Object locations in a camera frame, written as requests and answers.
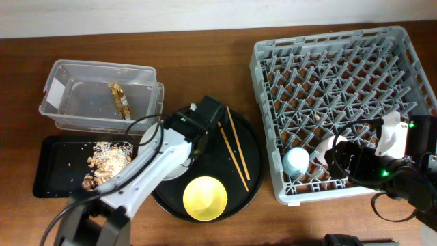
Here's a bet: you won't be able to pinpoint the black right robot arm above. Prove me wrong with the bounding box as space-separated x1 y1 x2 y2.
324 111 436 230

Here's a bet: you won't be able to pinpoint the yellow bowl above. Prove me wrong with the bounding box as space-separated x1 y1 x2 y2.
182 176 227 221

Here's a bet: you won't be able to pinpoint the pink plastic cup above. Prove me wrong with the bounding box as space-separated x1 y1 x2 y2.
315 135 335 166

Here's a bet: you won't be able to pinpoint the food scraps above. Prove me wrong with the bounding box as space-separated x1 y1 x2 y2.
81 141 133 191

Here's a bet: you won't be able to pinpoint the grey dishwasher rack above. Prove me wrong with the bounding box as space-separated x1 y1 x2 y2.
250 26 436 206

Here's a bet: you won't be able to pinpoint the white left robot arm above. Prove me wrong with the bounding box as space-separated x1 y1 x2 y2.
53 108 223 245

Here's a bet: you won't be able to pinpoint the clear plastic storage bin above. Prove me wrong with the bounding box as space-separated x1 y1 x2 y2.
39 60 165 134

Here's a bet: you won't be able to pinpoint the round black serving tray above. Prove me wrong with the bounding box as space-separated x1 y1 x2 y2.
152 110 266 223

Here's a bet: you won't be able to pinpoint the gold foil wrapper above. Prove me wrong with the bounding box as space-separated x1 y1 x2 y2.
107 82 131 120

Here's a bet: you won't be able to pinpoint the black object bottom edge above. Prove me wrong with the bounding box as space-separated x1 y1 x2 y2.
323 234 363 246

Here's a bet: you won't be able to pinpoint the black rectangular tray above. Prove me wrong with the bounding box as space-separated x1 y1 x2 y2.
33 135 128 198

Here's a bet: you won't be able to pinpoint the wooden chopstick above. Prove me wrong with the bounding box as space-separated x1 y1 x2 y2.
226 105 251 181
218 122 249 192

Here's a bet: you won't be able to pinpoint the light blue plastic cup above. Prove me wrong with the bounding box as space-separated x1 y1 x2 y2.
282 147 309 179

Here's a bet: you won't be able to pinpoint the grey round plate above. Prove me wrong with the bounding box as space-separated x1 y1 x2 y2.
137 123 192 181

